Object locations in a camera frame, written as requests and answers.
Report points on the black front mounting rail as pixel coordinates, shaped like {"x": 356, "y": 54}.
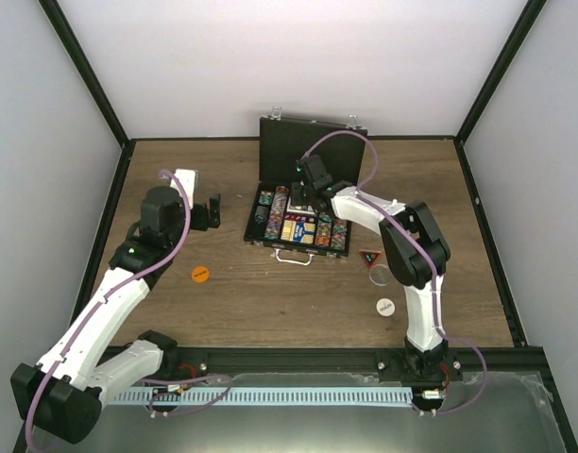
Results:
{"x": 388, "y": 364}

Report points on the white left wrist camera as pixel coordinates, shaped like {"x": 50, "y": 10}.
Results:
{"x": 188, "y": 179}

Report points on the short poker chip stack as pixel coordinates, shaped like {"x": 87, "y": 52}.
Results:
{"x": 266, "y": 198}

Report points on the light blue slotted cable duct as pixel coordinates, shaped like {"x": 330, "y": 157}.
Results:
{"x": 272, "y": 397}

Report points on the red dice row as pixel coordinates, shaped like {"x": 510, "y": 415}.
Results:
{"x": 299, "y": 218}

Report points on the orange round button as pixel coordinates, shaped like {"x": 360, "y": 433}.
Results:
{"x": 200, "y": 274}

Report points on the clear round plastic disc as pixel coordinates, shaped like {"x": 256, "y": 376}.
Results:
{"x": 380, "y": 275}

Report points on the black poker chip case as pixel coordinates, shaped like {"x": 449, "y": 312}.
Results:
{"x": 283, "y": 142}

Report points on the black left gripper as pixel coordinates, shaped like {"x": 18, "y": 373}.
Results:
{"x": 203, "y": 223}

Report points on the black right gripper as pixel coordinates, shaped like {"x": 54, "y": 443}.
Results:
{"x": 297, "y": 196}

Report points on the red black triangular token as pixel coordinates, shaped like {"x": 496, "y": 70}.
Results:
{"x": 370, "y": 257}

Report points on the poker chip row right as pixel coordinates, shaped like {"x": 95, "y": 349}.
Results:
{"x": 339, "y": 233}

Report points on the tall poker chip row left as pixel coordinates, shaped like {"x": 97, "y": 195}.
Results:
{"x": 277, "y": 210}

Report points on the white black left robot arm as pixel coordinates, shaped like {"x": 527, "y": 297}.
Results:
{"x": 69, "y": 386}

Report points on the blue white card deck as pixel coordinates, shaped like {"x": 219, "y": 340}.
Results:
{"x": 300, "y": 209}

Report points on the white dealer button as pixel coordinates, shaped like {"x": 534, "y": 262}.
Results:
{"x": 385, "y": 307}

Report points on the black round cup in case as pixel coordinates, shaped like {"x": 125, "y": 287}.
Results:
{"x": 261, "y": 214}

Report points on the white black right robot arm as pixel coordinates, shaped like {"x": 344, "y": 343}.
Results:
{"x": 416, "y": 251}

